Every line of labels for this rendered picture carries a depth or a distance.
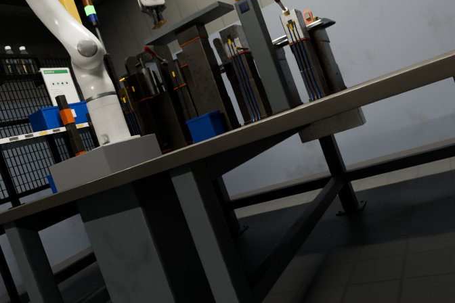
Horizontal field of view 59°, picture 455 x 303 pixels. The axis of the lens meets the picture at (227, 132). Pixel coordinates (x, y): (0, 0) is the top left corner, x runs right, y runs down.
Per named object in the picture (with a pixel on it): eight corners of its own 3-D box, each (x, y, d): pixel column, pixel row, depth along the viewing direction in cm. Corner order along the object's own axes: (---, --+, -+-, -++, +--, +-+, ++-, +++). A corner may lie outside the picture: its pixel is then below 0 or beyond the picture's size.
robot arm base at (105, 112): (122, 141, 144) (105, 92, 144) (81, 155, 151) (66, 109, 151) (149, 134, 162) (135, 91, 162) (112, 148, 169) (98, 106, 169)
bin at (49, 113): (94, 120, 245) (87, 100, 245) (49, 130, 220) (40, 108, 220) (79, 128, 254) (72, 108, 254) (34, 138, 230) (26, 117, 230)
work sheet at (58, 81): (84, 111, 269) (68, 67, 268) (56, 115, 249) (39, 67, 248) (82, 111, 269) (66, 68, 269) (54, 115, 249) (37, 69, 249)
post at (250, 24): (296, 107, 153) (257, -3, 152) (291, 109, 146) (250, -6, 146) (279, 113, 156) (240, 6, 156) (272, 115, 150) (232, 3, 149)
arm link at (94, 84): (86, 101, 149) (65, 39, 149) (85, 109, 166) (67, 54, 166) (118, 92, 153) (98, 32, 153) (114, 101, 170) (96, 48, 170)
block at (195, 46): (241, 126, 164) (204, 22, 164) (233, 130, 157) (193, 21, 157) (221, 134, 169) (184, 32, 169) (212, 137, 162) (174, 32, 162)
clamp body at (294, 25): (332, 95, 164) (301, 11, 164) (325, 97, 153) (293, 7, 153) (315, 101, 167) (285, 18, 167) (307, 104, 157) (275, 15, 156)
